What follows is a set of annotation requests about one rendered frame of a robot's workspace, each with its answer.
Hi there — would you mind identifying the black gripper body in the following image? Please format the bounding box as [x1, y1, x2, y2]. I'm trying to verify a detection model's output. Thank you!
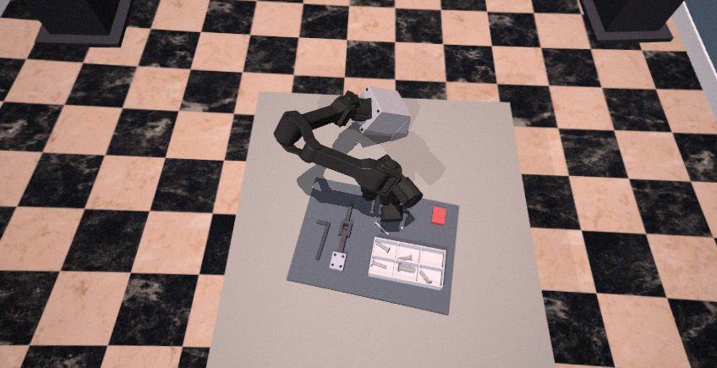
[380, 193, 403, 222]

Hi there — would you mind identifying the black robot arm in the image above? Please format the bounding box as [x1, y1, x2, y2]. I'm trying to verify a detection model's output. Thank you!
[273, 91, 423, 208]

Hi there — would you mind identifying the grey flat bar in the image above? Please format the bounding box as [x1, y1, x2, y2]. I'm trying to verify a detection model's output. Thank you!
[337, 228, 348, 253]

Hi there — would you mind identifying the red rectangular block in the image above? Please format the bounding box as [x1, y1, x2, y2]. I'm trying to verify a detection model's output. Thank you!
[431, 206, 446, 226]

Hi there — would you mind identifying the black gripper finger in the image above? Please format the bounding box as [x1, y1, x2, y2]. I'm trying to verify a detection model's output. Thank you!
[380, 197, 401, 206]

